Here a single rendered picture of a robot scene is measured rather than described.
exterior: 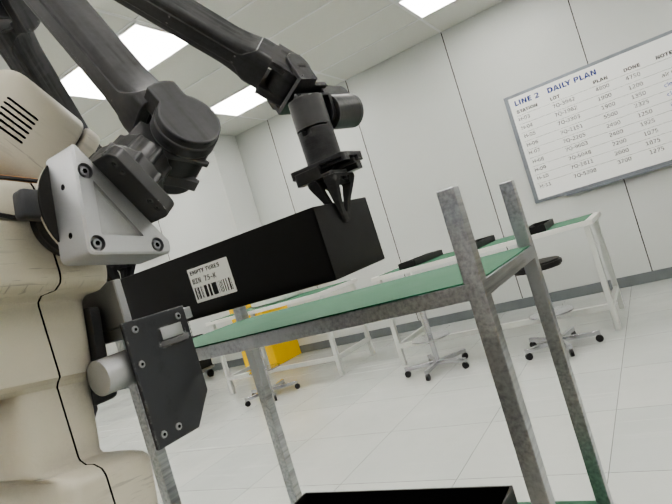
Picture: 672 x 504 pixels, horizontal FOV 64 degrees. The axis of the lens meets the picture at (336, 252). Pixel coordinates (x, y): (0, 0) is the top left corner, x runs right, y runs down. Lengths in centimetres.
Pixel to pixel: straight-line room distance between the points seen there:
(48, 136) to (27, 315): 22
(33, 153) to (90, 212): 19
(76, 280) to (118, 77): 25
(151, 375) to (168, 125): 30
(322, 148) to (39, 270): 43
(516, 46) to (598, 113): 103
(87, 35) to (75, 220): 28
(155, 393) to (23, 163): 31
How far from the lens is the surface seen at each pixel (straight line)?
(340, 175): 84
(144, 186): 59
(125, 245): 59
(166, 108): 68
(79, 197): 58
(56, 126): 78
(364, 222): 90
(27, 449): 72
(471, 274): 87
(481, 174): 589
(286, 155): 693
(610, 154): 568
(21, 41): 108
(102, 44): 77
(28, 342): 71
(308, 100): 86
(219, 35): 89
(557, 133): 573
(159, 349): 73
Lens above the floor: 104
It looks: 1 degrees up
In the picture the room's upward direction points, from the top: 17 degrees counter-clockwise
